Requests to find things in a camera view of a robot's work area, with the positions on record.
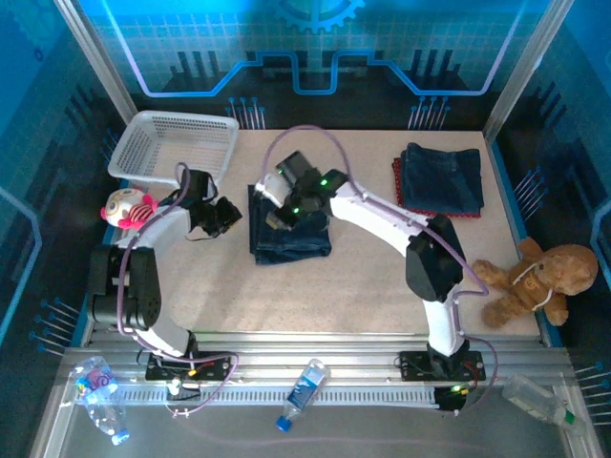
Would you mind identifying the red white-dotted skirt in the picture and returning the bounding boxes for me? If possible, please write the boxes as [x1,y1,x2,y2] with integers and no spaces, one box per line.
[391,156,482,219]

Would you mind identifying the clear bottle with green cap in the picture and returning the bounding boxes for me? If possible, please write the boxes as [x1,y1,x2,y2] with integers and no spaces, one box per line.
[500,372,586,438]

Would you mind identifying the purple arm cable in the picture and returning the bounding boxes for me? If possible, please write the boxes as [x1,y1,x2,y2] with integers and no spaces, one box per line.
[263,124,500,419]
[116,161,240,420]

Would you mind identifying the clear bottle with blue cap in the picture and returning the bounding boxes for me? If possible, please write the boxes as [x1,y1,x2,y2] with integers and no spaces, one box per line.
[275,358,331,432]

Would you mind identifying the clear bottle with colourful label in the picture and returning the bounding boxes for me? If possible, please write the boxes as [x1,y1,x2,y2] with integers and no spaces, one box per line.
[71,355,131,447]

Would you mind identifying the white plastic mesh basket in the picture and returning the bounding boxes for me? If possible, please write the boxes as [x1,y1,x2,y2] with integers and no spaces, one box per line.
[107,110,242,185]

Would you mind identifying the slotted grey cable duct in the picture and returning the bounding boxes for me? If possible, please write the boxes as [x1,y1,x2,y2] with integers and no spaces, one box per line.
[114,385,467,409]

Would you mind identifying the dark blue jeans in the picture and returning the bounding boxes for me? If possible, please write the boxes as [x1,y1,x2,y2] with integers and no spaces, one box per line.
[399,141,484,216]

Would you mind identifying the dark blue denim skirt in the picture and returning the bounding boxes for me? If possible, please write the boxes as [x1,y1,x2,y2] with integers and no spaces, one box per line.
[246,183,333,266]

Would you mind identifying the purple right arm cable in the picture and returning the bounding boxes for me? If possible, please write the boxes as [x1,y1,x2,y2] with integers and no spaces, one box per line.
[263,124,500,419]

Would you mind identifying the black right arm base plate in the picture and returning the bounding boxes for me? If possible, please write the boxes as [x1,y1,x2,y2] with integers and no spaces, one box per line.
[398,350,487,383]

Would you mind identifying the brown teddy bear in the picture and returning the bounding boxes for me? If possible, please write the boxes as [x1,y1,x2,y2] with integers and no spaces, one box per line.
[470,237,600,328]

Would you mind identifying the small black electronics box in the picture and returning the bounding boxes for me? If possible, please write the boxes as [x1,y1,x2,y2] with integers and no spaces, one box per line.
[432,383,468,415]

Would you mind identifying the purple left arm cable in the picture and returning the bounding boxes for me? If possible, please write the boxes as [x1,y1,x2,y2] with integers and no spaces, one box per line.
[116,161,240,420]

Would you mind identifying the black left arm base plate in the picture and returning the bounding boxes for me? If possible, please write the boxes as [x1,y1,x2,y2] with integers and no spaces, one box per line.
[144,350,233,382]

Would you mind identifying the aluminium frame post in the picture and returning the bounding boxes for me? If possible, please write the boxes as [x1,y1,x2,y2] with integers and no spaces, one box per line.
[481,0,574,143]
[52,0,140,126]

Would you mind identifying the aluminium rail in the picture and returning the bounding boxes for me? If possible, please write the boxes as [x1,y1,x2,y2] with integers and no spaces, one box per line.
[61,331,574,383]

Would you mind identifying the pink striped plush toy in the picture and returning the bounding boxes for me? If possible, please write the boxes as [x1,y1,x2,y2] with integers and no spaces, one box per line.
[98,187,161,231]

